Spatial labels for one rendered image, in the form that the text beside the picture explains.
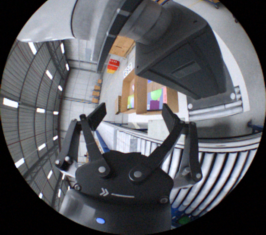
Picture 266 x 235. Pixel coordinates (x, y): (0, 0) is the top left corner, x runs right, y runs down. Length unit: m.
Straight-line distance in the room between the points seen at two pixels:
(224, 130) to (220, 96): 0.79
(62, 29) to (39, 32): 0.05
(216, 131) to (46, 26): 1.29
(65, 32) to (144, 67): 0.15
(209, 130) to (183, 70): 1.05
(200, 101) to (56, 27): 0.48
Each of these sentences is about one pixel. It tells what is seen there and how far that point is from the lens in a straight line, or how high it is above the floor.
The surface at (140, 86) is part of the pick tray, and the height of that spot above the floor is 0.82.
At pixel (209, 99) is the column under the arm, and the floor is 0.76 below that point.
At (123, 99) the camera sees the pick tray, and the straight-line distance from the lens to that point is 0.93.
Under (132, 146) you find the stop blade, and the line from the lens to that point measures 0.80.
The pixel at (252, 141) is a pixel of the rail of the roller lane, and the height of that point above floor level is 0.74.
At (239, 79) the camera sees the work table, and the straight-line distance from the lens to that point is 0.44.
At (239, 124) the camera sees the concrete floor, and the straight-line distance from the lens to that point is 1.18.
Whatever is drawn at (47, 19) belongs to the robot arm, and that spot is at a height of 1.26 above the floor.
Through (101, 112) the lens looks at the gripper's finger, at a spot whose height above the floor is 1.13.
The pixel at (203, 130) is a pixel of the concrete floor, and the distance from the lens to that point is 1.20.
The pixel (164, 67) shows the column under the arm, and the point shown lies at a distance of 0.16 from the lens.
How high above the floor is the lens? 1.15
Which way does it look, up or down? 27 degrees down
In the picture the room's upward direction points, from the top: 81 degrees counter-clockwise
